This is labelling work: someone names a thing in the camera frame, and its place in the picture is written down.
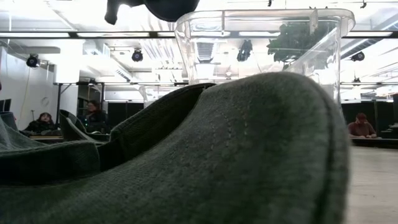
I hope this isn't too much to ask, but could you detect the green leafy plant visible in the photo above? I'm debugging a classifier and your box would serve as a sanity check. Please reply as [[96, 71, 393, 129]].
[[266, 21, 332, 70]]

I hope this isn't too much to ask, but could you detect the background table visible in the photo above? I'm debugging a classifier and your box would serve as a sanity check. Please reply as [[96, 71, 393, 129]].
[[29, 134, 65, 144], [351, 136, 398, 149]]

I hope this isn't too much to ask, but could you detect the person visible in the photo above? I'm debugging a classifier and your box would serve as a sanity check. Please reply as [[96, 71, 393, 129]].
[[347, 112, 377, 139], [23, 111, 58, 136], [77, 99, 109, 134]]

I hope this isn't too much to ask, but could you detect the clear plastic bin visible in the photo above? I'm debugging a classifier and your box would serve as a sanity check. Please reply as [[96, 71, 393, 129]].
[[174, 8, 356, 108]]

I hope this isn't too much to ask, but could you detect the black ceiling light rail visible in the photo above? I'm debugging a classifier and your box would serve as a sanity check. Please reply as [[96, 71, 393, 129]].
[[0, 30, 398, 39]]

